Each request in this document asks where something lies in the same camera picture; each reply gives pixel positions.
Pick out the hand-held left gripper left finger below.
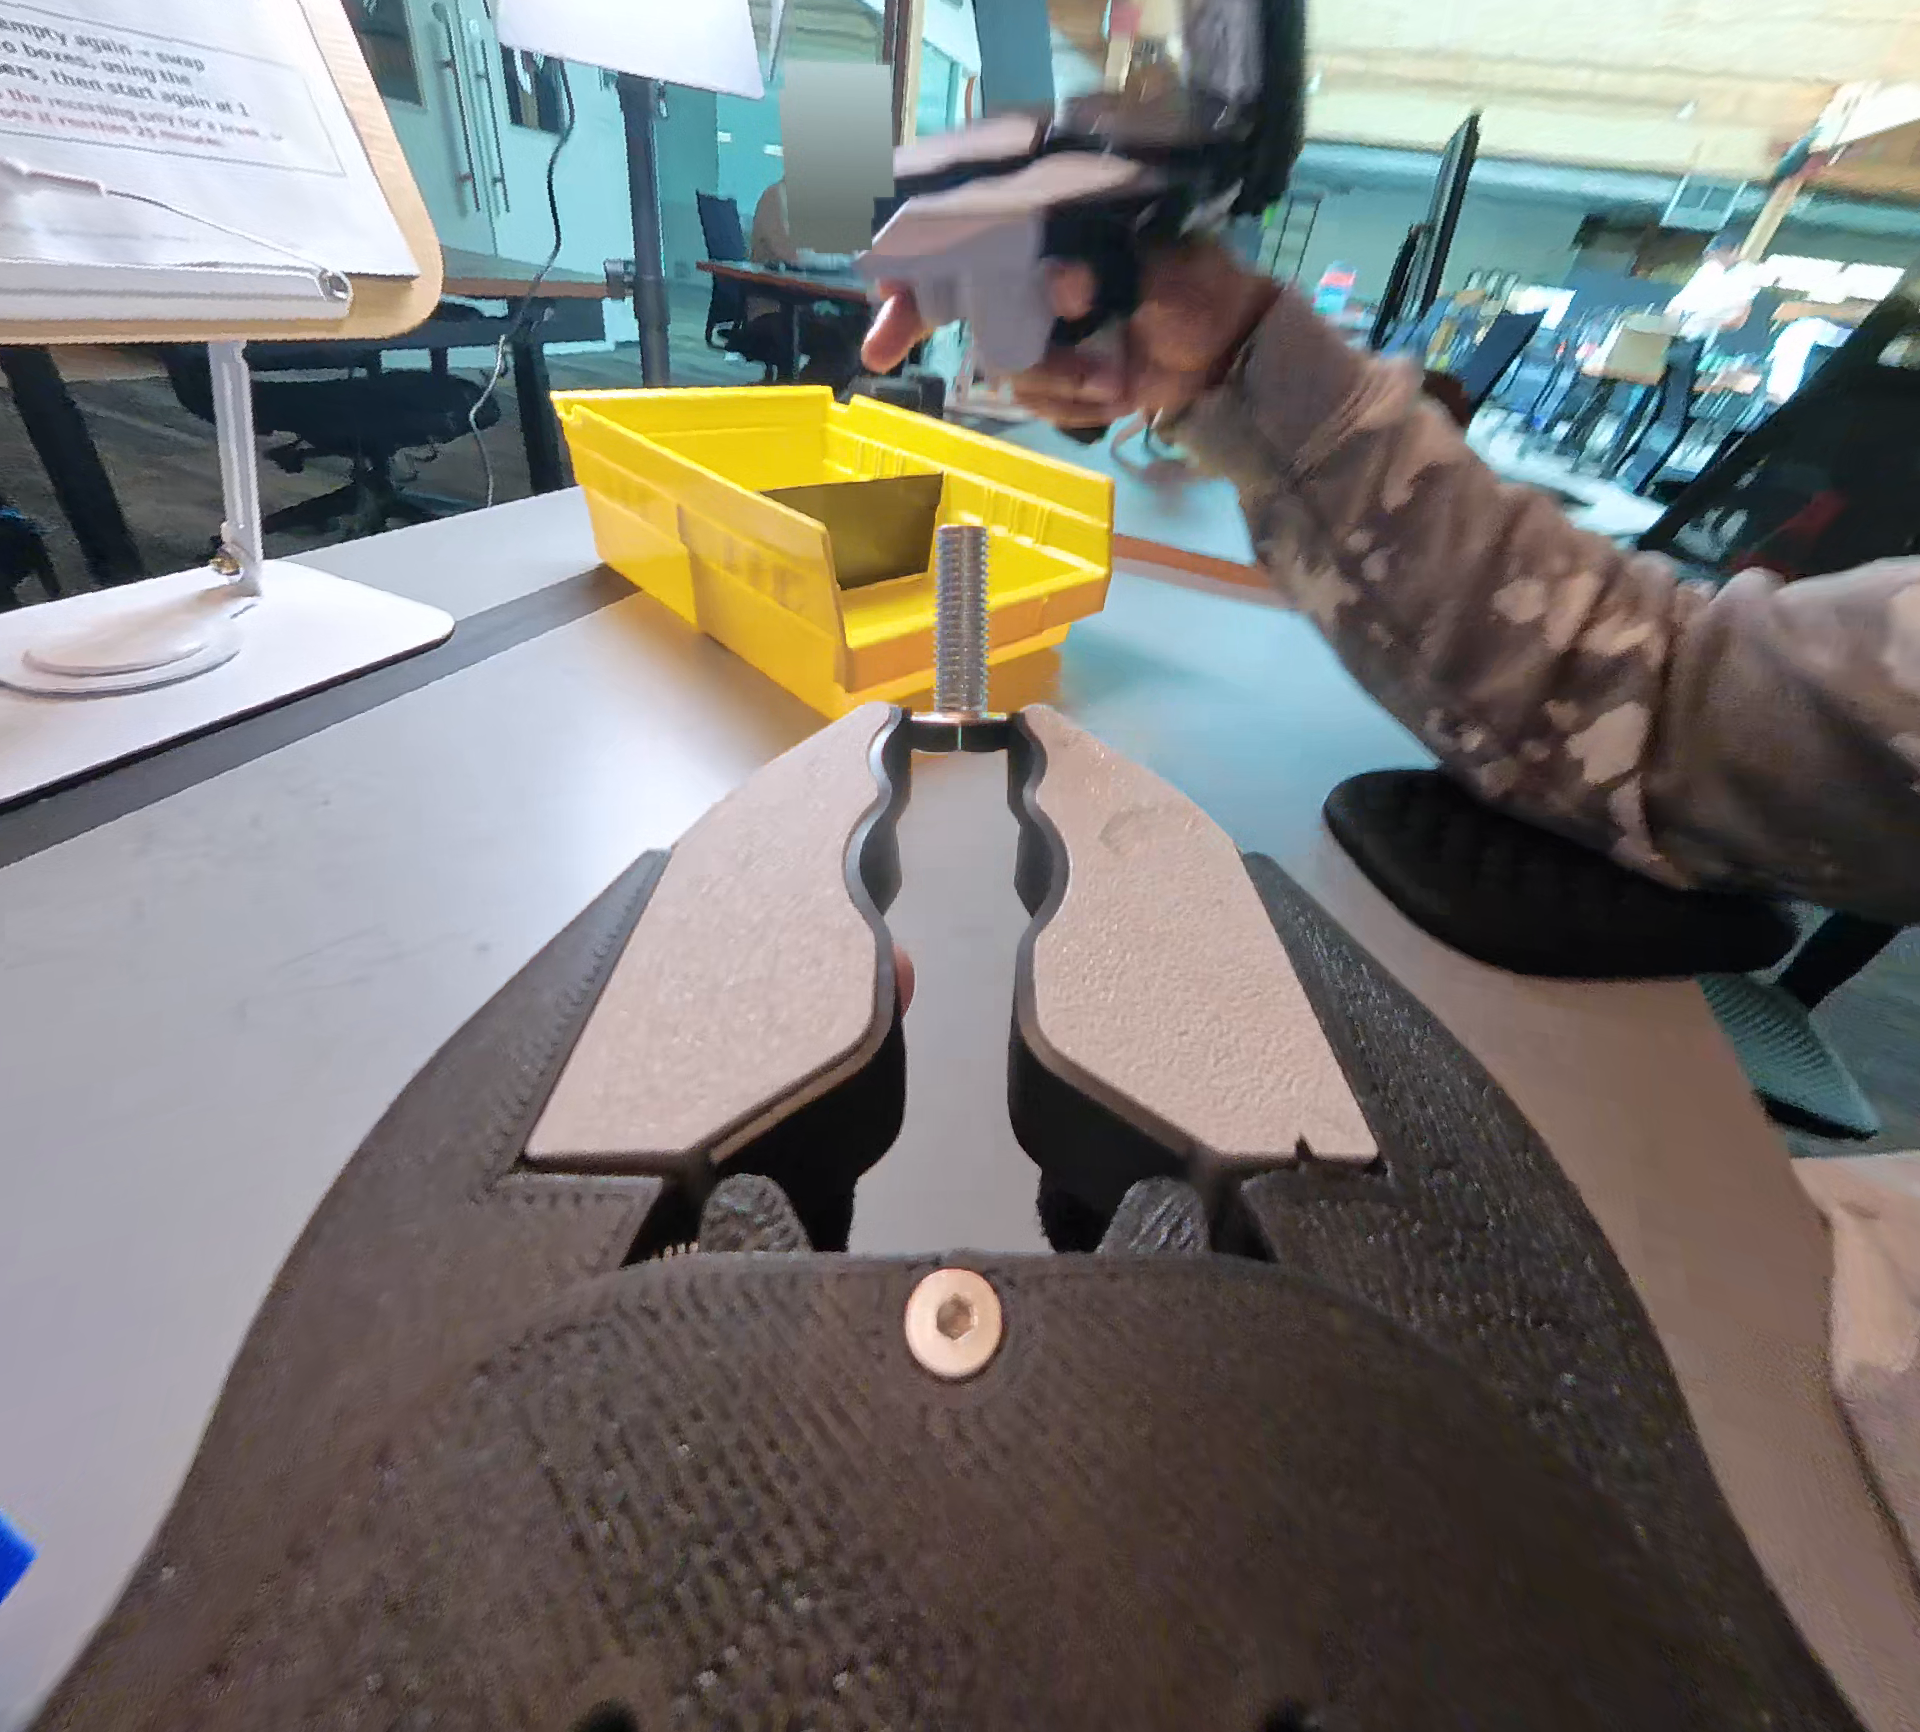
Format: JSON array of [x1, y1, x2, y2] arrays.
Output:
[[522, 704, 908, 1216]]

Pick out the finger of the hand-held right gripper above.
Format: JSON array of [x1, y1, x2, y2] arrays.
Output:
[[863, 156, 1151, 272], [892, 116, 1058, 188]]

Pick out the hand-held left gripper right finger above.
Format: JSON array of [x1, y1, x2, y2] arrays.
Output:
[[1010, 704, 1384, 1216]]

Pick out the yellow plastic bin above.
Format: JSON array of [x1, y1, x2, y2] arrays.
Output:
[[552, 385, 1116, 721]]

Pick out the steel hex bolt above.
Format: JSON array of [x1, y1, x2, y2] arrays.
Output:
[[906, 524, 1026, 753]]

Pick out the person's right forearm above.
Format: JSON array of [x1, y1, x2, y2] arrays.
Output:
[[1161, 282, 1920, 929]]

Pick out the person's right hand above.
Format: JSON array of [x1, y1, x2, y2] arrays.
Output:
[[863, 238, 1287, 445]]

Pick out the wooden top desk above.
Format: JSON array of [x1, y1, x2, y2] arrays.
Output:
[[437, 269, 615, 496], [698, 258, 889, 385]]

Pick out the tall black monitor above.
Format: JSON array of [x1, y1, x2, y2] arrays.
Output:
[[1373, 112, 1488, 345]]

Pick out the black bin divider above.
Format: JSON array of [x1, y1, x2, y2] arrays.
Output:
[[766, 472, 948, 591]]

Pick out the black chair armrest pad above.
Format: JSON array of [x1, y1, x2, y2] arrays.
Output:
[[1325, 770, 1884, 1142]]

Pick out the light panel on black pole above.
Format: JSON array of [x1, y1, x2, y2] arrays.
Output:
[[496, 0, 768, 392]]

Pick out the instruction sheet on stand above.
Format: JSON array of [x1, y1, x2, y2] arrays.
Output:
[[0, 0, 456, 805]]

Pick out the black mesh office chair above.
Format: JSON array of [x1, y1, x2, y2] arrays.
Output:
[[1637, 293, 1920, 593]]

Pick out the person's grey spattered sweatshirt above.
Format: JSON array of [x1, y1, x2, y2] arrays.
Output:
[[1790, 1152, 1920, 1732]]

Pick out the printed instruction sheet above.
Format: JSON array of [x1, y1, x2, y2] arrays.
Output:
[[0, 0, 423, 278]]

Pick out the black hanging cable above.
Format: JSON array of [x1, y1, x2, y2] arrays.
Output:
[[468, 59, 584, 503]]

